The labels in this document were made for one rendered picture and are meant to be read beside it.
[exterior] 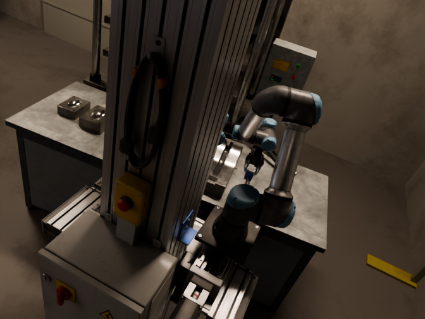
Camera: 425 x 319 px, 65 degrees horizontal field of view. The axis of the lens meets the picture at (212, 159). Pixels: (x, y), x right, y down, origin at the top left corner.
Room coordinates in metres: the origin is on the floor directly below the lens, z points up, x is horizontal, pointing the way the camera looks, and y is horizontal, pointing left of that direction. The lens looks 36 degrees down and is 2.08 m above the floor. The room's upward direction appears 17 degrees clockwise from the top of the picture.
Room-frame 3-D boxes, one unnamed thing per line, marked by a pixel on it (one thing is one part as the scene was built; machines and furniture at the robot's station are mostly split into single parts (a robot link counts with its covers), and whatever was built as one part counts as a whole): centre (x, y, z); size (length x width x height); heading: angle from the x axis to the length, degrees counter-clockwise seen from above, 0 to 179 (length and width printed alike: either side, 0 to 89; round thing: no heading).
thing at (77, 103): (1.84, 0.98, 0.83); 0.17 x 0.13 x 0.06; 172
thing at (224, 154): (1.69, 0.00, 0.92); 0.35 x 0.16 x 0.09; 172
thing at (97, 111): (1.79, 0.78, 0.83); 0.20 x 0.15 x 0.07; 172
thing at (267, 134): (1.44, -0.22, 1.25); 0.11 x 0.11 x 0.08; 6
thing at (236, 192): (0.99, -0.16, 1.20); 0.13 x 0.12 x 0.14; 96
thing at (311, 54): (2.37, -0.32, 0.73); 0.30 x 0.22 x 1.47; 82
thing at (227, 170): (1.70, -0.02, 0.87); 0.50 x 0.26 x 0.14; 172
